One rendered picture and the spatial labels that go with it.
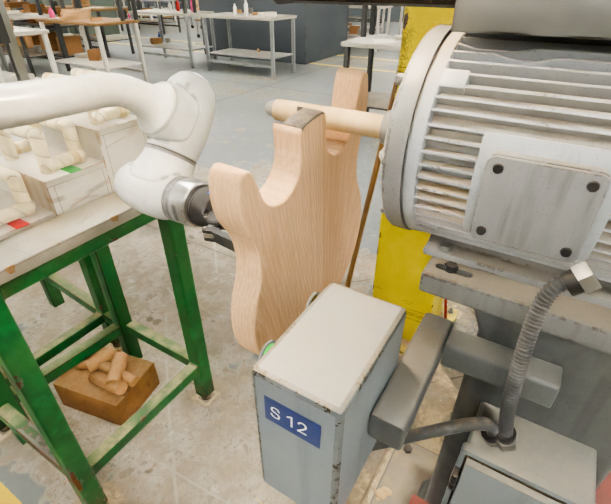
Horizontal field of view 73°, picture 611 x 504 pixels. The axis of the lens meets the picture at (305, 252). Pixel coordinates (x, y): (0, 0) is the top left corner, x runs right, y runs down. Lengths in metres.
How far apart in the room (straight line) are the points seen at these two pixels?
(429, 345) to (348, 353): 0.16
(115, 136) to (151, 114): 0.41
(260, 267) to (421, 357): 0.23
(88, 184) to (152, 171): 0.40
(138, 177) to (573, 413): 0.78
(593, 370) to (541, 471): 0.14
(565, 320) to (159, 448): 1.48
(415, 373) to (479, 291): 0.12
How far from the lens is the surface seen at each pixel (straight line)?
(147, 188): 0.84
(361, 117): 0.61
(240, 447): 1.68
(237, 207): 0.46
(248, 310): 0.59
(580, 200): 0.44
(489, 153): 0.45
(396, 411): 0.48
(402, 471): 1.32
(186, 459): 1.69
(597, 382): 0.60
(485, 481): 0.62
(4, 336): 1.11
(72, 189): 1.20
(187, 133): 0.85
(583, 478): 0.65
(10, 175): 1.17
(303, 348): 0.42
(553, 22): 0.47
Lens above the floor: 1.42
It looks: 33 degrees down
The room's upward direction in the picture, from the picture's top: straight up
